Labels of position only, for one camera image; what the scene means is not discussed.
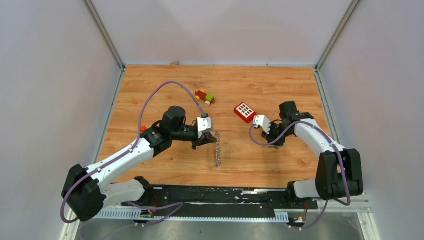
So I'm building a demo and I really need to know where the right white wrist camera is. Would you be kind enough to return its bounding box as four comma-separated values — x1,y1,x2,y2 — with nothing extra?
253,115,272,135

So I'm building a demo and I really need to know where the toy brick car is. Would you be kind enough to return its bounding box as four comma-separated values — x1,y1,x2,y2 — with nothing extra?
195,89,216,106

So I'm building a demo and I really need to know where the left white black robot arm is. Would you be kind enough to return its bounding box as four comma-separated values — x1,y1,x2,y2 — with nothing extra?
61,106,217,222

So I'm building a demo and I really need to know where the red white window brick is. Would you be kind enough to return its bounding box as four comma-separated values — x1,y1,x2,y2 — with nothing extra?
233,101,257,124

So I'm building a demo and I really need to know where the purple cable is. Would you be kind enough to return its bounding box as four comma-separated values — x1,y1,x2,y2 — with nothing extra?
59,81,210,227
248,120,352,231

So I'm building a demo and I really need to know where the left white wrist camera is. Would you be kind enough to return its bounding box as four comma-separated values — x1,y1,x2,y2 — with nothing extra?
196,117,214,138

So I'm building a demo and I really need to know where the small orange brick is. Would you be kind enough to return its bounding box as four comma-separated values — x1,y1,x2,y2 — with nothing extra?
140,125,147,133

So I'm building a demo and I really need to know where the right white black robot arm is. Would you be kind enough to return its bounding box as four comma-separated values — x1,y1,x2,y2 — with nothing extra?
253,101,364,209

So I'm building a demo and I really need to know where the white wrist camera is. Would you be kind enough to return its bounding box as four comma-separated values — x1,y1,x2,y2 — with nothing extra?
196,117,214,138
253,115,272,135

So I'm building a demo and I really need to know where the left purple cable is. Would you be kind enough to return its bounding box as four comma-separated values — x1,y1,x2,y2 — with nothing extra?
59,81,210,227

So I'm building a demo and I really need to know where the grey slotted cable duct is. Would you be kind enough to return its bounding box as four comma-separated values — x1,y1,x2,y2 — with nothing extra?
96,207,290,223

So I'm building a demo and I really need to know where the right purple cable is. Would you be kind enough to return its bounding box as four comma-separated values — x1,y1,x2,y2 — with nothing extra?
248,120,352,231

